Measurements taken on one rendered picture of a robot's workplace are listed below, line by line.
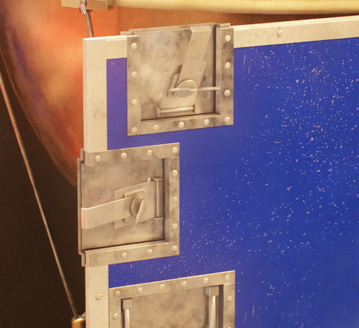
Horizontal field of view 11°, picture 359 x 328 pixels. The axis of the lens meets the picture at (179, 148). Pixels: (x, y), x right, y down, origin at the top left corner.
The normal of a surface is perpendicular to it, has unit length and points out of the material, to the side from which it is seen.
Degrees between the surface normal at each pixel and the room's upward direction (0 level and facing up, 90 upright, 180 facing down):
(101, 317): 90
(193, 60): 121
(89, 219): 90
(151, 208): 90
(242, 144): 90
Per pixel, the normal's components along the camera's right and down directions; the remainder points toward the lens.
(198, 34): 0.37, 0.68
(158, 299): 0.44, 0.21
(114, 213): 0.74, 0.15
